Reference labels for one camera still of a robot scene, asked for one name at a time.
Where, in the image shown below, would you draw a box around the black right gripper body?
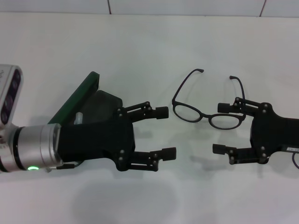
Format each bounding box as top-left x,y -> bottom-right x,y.
249,102 -> 299,165

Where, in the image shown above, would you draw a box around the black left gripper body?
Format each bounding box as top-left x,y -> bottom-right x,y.
57,107 -> 137,172

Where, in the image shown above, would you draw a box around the black glasses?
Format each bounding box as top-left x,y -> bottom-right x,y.
171,68 -> 246,130

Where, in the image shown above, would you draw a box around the green glasses case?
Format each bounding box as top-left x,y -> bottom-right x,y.
48,71 -> 123,128

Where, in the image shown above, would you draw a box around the right arm cable with plug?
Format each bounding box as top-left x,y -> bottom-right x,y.
291,151 -> 299,172

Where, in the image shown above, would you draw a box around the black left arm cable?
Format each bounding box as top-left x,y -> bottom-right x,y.
47,161 -> 82,174

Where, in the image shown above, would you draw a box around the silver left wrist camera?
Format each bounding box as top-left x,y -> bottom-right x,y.
0,64 -> 24,131

